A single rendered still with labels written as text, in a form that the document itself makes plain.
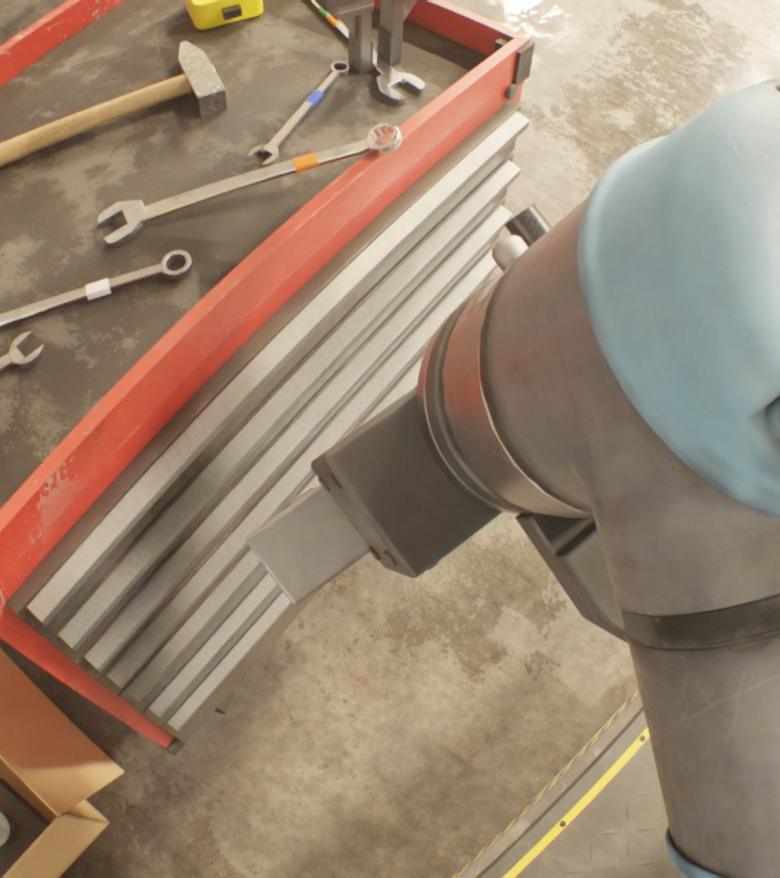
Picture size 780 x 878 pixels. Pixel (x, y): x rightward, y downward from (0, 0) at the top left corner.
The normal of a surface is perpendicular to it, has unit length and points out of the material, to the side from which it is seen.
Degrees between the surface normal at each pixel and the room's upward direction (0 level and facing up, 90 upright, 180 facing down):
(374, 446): 25
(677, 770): 85
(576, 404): 90
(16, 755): 42
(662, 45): 0
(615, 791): 0
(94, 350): 0
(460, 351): 78
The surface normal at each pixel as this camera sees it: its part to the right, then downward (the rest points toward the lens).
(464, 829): 0.02, -0.48
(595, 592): 0.16, -0.09
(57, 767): 0.43, -0.81
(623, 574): -0.93, 0.29
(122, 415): 0.79, 0.54
